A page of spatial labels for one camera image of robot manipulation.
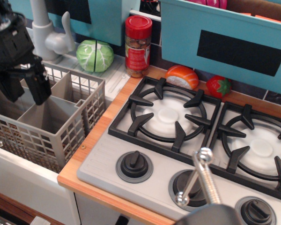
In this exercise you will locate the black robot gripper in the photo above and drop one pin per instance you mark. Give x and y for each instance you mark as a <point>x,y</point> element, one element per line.
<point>17,48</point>

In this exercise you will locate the grey plastic cutlery drying basket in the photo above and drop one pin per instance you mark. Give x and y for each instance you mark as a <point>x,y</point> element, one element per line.
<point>49,134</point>

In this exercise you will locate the grey toy sink faucet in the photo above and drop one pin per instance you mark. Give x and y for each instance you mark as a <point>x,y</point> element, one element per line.
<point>50,45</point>

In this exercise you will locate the green toy cabbage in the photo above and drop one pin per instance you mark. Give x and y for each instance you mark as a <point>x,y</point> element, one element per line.
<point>94,55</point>

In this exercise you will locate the red lid spice jar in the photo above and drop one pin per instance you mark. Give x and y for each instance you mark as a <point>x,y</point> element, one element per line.
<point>137,45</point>

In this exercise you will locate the black left stove knob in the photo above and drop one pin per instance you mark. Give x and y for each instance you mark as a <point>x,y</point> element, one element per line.
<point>134,167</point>

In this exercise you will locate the black stove knob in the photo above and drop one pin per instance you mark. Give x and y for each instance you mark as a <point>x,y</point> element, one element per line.
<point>177,184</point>
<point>134,167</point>
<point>255,211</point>

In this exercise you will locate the black left burner grate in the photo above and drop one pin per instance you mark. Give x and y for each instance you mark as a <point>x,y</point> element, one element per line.
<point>165,118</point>

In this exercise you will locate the black burner grate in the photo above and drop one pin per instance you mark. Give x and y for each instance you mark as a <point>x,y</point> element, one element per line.
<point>246,145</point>
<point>165,118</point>

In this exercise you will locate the grey toy stove top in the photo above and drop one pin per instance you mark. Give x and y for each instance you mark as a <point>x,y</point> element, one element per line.
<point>99,169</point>

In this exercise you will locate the orange toy salmon sushi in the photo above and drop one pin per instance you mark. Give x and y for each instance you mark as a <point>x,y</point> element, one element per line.
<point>182,76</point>

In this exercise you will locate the red toy strawberry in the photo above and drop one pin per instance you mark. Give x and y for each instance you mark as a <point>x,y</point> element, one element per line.
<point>219,86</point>

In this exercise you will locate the black middle stove knob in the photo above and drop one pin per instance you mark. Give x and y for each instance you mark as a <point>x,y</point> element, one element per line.
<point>177,184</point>

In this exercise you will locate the black right burner grate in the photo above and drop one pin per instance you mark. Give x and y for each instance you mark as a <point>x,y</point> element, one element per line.
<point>246,145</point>

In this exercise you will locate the black right stove knob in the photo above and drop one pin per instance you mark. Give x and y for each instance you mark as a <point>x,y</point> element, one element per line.
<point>255,211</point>

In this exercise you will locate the teal left wall bin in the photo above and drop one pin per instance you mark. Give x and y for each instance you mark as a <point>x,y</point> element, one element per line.
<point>103,20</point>

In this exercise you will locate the teal wall bin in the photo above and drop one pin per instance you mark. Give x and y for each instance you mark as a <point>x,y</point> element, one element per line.
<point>237,46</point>
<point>103,20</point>

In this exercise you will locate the teal right wall bin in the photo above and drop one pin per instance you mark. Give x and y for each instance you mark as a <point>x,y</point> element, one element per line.
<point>237,46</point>

